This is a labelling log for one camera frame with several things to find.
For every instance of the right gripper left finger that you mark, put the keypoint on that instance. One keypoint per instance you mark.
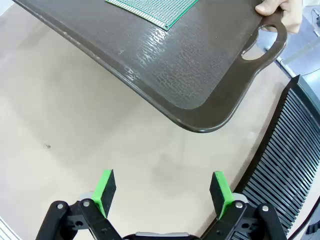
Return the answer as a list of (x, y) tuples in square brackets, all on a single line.
[(100, 200)]

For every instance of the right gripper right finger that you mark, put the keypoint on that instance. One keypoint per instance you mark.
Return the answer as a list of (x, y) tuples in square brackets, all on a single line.
[(222, 197)]

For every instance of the dark brown plastic serving tray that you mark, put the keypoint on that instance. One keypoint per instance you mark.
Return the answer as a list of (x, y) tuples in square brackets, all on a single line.
[(175, 62)]

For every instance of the green perforated PCB board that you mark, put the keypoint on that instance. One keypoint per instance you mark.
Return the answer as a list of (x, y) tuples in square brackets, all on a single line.
[(155, 10)]

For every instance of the person's left hand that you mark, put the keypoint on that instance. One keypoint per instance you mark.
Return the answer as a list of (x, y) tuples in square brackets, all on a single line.
[(290, 12)]

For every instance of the black slotted PCB rack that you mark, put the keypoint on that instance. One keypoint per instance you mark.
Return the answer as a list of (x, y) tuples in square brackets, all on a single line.
[(287, 155)]

